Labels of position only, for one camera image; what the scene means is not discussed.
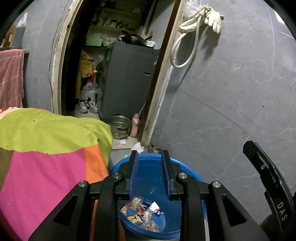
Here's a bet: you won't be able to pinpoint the large soy sauce jug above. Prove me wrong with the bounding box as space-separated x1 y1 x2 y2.
11 12 29 49

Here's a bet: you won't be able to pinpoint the blue plastic bucket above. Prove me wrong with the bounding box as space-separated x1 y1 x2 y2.
110 153 206 240

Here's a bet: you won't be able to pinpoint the pink bottle on floor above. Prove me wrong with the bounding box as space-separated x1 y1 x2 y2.
130 113 139 138

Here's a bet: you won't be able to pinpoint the person's right hand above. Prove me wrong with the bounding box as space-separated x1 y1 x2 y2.
260 214 281 241

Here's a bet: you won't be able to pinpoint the wooden door frame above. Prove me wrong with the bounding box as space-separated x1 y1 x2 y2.
49 1 185 146

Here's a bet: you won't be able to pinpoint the steel pot on floor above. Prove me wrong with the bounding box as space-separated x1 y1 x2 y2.
108 115 132 140

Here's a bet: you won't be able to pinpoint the yellow bag in pantry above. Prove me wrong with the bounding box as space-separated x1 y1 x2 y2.
75 50 94 99

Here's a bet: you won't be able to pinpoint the white hose loop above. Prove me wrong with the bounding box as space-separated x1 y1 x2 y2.
169 9 206 69

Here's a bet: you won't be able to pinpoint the colourful patchwork table cloth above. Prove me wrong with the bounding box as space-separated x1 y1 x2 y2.
1 107 113 240

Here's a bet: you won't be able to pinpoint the trash pile in bucket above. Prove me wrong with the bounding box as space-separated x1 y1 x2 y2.
119 197 166 232

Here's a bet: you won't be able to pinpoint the dark grey cabinet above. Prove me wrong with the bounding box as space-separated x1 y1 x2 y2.
100 41 159 121

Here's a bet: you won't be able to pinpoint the black wok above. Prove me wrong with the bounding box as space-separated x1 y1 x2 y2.
121 30 152 47

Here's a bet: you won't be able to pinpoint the white rubber gloves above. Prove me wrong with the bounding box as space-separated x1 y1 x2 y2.
204 6 224 34

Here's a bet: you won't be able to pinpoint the pink checked cloth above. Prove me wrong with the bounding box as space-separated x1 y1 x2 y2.
0 49 25 108

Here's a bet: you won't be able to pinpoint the pair of sneakers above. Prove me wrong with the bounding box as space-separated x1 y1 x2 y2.
79 98 98 113

